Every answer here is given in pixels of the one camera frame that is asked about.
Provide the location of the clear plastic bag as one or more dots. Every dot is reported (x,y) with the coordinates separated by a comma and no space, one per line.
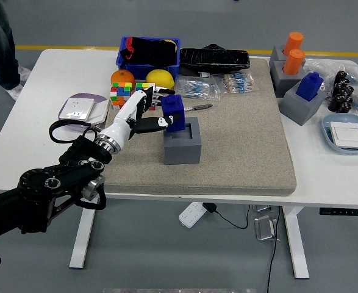
(322,65)

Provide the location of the white switch panel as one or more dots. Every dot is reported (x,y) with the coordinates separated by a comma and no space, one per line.
(348,135)
(101,110)

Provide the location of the bag of blue resistors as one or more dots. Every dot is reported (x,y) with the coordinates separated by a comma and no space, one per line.
(197,88)

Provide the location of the orange fruit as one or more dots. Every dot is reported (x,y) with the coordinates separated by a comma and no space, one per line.
(122,77)

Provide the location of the silver metal bracket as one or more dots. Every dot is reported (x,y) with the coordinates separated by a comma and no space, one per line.
(262,208)
(264,228)

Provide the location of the black cloth with red trim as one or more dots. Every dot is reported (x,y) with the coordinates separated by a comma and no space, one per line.
(154,50)

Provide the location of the purple tray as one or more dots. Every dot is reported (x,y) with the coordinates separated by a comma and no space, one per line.
(84,95)

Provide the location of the yellow fruit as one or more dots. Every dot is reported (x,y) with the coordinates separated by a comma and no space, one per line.
(175,46)

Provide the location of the light blue tray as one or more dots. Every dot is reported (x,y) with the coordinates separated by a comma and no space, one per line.
(343,117)

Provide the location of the white power strip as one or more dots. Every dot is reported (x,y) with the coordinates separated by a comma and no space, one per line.
(191,213)

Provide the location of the white wall socket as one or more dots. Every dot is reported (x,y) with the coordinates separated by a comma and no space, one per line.
(75,107)

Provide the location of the black table control panel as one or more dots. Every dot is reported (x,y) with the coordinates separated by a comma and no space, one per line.
(343,211)

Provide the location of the black cylindrical capacitor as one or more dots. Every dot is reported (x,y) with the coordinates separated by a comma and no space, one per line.
(341,77)
(338,88)
(335,103)
(348,91)
(346,106)

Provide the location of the yellow lemon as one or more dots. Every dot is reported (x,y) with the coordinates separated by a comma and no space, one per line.
(160,77)

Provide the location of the blue square seal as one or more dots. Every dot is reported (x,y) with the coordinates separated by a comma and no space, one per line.
(310,87)
(174,105)

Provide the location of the bag of tan resistors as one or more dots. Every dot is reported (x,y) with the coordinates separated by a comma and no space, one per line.
(236,83)

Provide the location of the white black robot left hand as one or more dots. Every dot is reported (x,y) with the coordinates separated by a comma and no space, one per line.
(120,125)

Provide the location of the white table leg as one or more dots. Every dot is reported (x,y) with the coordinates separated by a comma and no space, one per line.
(296,244)
(82,235)

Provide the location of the black plug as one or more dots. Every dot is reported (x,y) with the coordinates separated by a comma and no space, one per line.
(209,207)

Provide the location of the grey-brown mat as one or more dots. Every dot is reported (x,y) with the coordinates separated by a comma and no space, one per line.
(233,146)

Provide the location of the small metal pliers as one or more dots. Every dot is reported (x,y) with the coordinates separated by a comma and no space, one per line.
(203,106)

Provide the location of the blue plastic bin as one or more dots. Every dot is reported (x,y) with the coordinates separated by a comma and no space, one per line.
(142,70)

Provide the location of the grey seal holder block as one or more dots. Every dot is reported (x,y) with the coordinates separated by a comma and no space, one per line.
(297,110)
(277,55)
(181,152)
(284,84)

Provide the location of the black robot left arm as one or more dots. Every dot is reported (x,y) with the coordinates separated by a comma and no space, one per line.
(44,183)

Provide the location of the multicoloured puzzle cube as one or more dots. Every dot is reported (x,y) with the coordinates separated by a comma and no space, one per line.
(142,85)
(120,91)

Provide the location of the black wrapped bag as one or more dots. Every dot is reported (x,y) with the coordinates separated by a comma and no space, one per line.
(215,59)

